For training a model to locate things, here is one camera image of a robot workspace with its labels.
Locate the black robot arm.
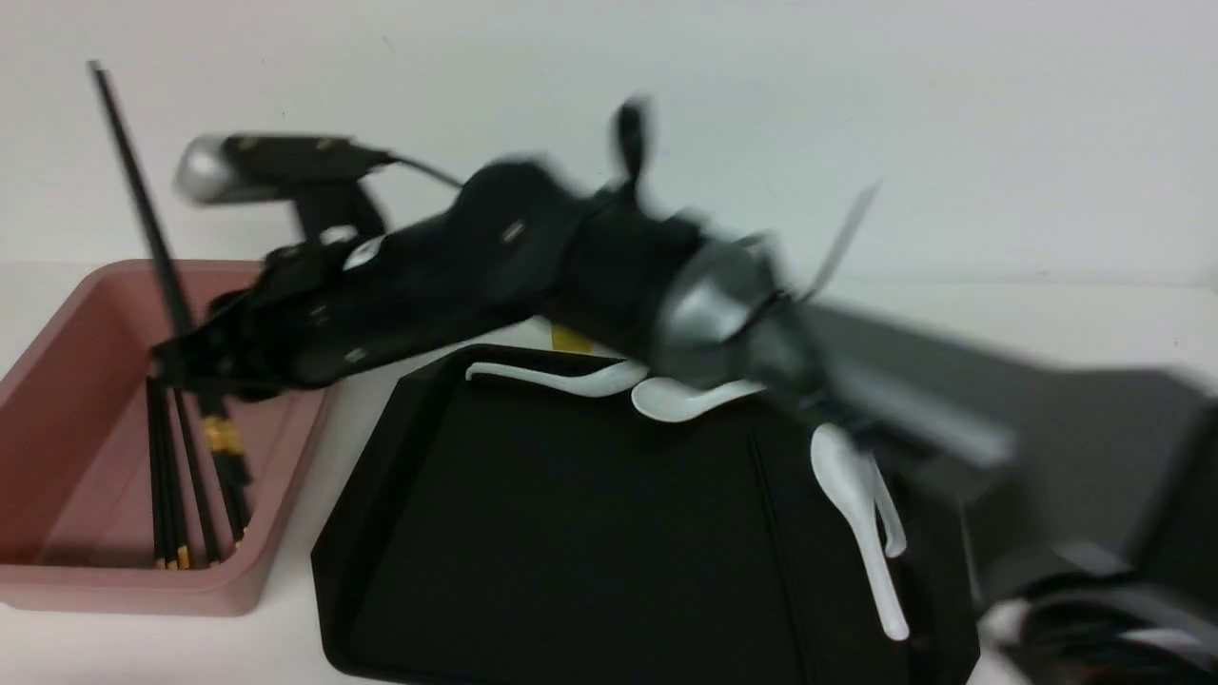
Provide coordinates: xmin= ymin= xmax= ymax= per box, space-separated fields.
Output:
xmin=144 ymin=101 xmax=1216 ymax=684

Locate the black plastic tray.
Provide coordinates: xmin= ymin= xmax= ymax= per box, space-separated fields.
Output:
xmin=312 ymin=345 xmax=980 ymax=684

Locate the pink plastic bin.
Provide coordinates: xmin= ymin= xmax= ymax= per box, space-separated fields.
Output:
xmin=1 ymin=260 xmax=333 ymax=617

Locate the white spoon lower right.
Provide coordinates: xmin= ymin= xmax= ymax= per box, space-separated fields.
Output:
xmin=810 ymin=423 xmax=910 ymax=641

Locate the white spoon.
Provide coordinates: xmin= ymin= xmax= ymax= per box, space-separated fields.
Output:
xmin=465 ymin=361 xmax=649 ymax=399
xmin=631 ymin=377 xmax=764 ymax=423
xmin=810 ymin=423 xmax=910 ymax=641
xmin=870 ymin=462 xmax=907 ymax=558

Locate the yellow cube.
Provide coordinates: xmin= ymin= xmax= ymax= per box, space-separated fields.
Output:
xmin=549 ymin=323 xmax=597 ymax=355

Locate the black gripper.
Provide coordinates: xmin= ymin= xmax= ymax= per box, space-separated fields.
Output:
xmin=150 ymin=157 xmax=591 ymax=405

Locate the white spoon far left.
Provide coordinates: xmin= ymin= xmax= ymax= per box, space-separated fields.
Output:
xmin=465 ymin=361 xmax=649 ymax=399

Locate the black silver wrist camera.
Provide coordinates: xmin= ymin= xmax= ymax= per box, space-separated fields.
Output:
xmin=174 ymin=132 xmax=390 ymax=245

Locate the white spoon upper right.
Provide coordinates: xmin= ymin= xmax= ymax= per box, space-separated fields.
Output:
xmin=870 ymin=462 xmax=907 ymax=558

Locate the white spoon centre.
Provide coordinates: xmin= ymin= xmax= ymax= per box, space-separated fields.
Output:
xmin=631 ymin=377 xmax=764 ymax=423

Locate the black chopstick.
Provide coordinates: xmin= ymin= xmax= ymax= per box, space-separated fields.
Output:
xmin=209 ymin=449 xmax=248 ymax=548
xmin=144 ymin=377 xmax=175 ymax=570
xmin=171 ymin=389 xmax=220 ymax=567
xmin=86 ymin=60 xmax=248 ymax=486
xmin=747 ymin=429 xmax=811 ymax=684
xmin=155 ymin=384 xmax=191 ymax=570

